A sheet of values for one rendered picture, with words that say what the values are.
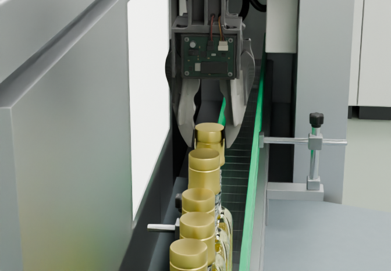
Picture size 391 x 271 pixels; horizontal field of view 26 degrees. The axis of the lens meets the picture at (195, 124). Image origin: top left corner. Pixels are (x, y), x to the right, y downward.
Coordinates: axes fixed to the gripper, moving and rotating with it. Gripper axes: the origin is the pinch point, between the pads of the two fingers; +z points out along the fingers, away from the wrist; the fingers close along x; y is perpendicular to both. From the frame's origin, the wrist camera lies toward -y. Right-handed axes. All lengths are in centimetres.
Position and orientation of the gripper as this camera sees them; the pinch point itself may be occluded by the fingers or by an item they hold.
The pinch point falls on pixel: (209, 133)
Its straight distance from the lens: 96.8
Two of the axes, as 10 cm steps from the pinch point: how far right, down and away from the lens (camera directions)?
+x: 10.0, 0.3, -0.8
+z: 0.0, 9.4, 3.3
